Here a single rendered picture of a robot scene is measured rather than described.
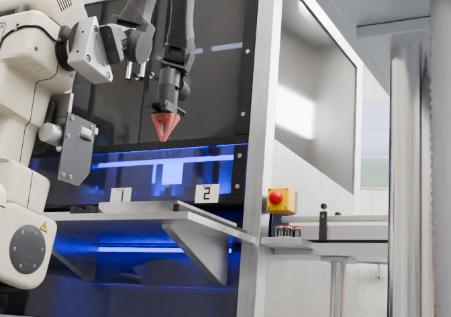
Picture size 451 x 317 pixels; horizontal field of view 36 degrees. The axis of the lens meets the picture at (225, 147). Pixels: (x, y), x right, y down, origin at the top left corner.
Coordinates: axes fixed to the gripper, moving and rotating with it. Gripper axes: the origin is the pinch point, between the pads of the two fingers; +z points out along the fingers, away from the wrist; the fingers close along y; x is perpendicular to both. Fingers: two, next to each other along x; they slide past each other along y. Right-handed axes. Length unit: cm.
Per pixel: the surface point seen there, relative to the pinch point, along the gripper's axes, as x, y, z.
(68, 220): 27.9, -1.7, 22.4
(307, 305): -12, 81, 37
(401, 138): -88, -93, 34
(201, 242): -2.4, 21.2, 24.7
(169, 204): -3.5, 1.0, 18.0
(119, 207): 12.9, 1.0, 18.4
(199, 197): 9.8, 38.2, 7.6
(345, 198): -12, 119, -9
